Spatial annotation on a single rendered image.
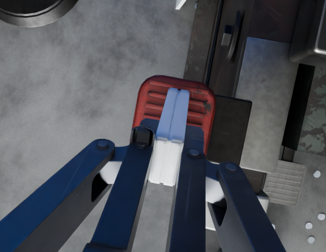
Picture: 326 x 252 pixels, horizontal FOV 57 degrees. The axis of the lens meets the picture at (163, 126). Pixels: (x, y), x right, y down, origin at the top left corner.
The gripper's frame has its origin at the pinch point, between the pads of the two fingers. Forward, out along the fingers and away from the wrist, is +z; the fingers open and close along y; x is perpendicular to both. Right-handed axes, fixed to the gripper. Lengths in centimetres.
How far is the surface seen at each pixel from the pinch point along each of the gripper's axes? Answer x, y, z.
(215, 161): -5.6, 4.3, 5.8
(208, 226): -16.9, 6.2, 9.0
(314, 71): 1.1, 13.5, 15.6
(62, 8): -10, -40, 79
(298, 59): 2.4, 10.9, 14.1
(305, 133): -4.7, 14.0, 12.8
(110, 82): -29, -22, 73
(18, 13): -13, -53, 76
